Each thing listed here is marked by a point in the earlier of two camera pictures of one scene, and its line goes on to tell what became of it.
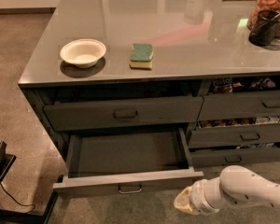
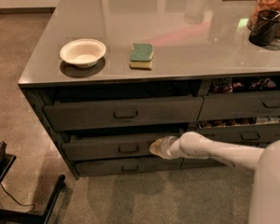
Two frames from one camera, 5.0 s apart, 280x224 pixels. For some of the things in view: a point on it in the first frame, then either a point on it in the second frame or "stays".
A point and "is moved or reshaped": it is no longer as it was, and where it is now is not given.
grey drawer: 122,113 stays
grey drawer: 245,105 stays
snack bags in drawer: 226,85 stays
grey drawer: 126,161 is moved or reshaped
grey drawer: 229,135 stays
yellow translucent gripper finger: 183,202 → 161,147
